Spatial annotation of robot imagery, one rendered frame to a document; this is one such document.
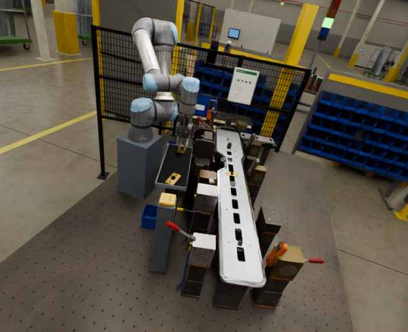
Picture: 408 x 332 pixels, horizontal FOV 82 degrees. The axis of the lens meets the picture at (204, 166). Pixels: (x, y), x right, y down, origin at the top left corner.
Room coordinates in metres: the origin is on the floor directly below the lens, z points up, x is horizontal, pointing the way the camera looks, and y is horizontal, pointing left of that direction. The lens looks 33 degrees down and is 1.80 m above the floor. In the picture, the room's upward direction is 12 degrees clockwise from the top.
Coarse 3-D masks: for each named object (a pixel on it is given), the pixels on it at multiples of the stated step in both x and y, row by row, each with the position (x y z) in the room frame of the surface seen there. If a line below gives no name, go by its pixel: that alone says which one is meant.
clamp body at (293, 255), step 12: (288, 252) 0.66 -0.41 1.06; (300, 252) 0.67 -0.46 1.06; (276, 264) 0.62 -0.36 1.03; (288, 264) 0.62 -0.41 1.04; (300, 264) 0.62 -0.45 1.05; (276, 276) 0.62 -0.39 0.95; (288, 276) 0.62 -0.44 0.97; (264, 288) 0.62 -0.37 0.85; (276, 288) 0.62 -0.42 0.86; (252, 300) 0.63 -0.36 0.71; (264, 300) 0.62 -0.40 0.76; (276, 300) 0.62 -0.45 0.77
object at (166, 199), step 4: (164, 196) 0.72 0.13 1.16; (168, 196) 0.72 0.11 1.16; (172, 196) 0.73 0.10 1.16; (160, 200) 0.69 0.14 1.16; (164, 200) 0.70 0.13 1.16; (168, 200) 0.70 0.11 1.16; (172, 200) 0.71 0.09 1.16; (164, 204) 0.68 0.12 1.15; (168, 204) 0.68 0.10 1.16; (172, 204) 0.69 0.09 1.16
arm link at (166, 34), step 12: (156, 24) 1.39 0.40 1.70; (168, 24) 1.43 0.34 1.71; (156, 36) 1.38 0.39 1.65; (168, 36) 1.41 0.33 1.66; (156, 48) 1.39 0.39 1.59; (168, 48) 1.40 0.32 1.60; (168, 60) 1.40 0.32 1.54; (168, 72) 1.38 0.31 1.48; (156, 96) 1.35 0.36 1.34; (168, 96) 1.34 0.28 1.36; (168, 108) 1.31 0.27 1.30; (156, 120) 1.27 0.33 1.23; (168, 120) 1.31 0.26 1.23
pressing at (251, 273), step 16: (224, 144) 1.61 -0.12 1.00; (240, 144) 1.67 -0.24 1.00; (224, 160) 1.37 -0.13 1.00; (240, 160) 1.42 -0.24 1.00; (224, 176) 1.19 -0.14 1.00; (240, 176) 1.23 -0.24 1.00; (224, 192) 1.03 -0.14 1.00; (240, 192) 1.06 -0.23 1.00; (224, 208) 0.91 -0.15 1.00; (240, 208) 0.93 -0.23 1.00; (224, 224) 0.80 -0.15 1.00; (240, 224) 0.82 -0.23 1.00; (224, 240) 0.70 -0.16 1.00; (256, 240) 0.74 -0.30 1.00; (224, 256) 0.62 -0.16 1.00; (256, 256) 0.65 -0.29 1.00; (224, 272) 0.55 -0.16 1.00; (240, 272) 0.57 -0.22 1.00; (256, 272) 0.58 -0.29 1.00
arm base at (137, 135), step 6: (132, 126) 1.22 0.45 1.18; (138, 126) 1.21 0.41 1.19; (144, 126) 1.22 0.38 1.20; (150, 126) 1.27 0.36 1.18; (132, 132) 1.21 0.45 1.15; (138, 132) 1.21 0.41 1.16; (144, 132) 1.22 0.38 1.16; (150, 132) 1.25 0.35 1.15; (132, 138) 1.20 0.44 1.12; (138, 138) 1.20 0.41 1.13; (144, 138) 1.22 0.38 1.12; (150, 138) 1.24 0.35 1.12
